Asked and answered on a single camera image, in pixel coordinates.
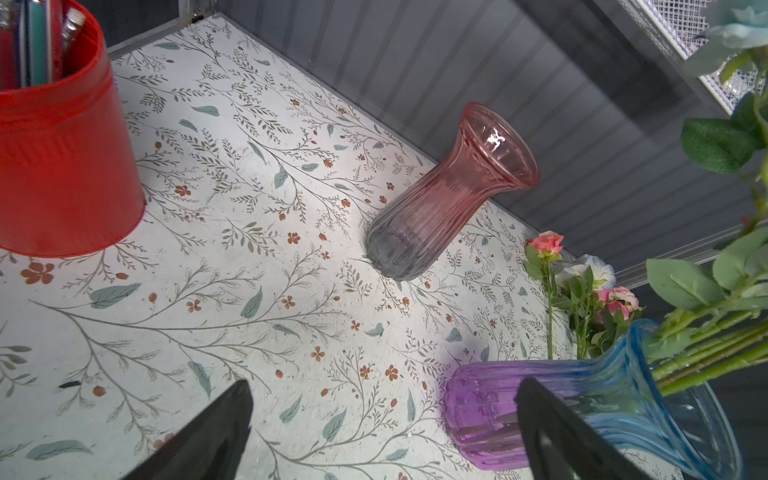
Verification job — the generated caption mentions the light blue peony flower stem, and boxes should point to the light blue peony flower stem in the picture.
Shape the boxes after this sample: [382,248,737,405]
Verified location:
[680,1,767,174]

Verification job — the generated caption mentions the purple blue glass vase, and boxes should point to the purple blue glass vase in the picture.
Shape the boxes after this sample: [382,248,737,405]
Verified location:
[443,319,746,479]

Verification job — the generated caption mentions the floral table mat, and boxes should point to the floral table mat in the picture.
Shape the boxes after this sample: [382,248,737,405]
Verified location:
[1,14,572,479]

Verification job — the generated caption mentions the cream pink rose stem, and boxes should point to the cream pink rose stem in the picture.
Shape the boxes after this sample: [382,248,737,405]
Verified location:
[644,227,767,396]

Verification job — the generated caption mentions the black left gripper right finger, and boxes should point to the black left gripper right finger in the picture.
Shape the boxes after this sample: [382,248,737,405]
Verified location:
[515,377,648,480]

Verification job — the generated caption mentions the red pencil cup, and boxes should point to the red pencil cup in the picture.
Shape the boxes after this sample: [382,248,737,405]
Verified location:
[1,1,145,258]

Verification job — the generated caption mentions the white wire mesh basket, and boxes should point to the white wire mesh basket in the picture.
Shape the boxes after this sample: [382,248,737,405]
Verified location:
[618,0,765,114]

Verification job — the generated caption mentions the white blue rose stem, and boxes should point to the white blue rose stem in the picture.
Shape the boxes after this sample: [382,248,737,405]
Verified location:
[553,255,616,360]

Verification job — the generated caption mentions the pink grey glass vase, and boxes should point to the pink grey glass vase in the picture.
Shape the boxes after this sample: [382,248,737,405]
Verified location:
[365,102,540,281]

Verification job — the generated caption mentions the magenta rose stem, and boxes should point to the magenta rose stem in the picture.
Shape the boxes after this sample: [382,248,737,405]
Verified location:
[524,231,564,360]

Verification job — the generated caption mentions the pale pink rose stem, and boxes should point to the pale pink rose stem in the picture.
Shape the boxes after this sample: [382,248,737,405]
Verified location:
[588,287,642,358]

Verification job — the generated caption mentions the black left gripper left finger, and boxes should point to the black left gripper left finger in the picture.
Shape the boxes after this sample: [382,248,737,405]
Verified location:
[126,380,253,479]

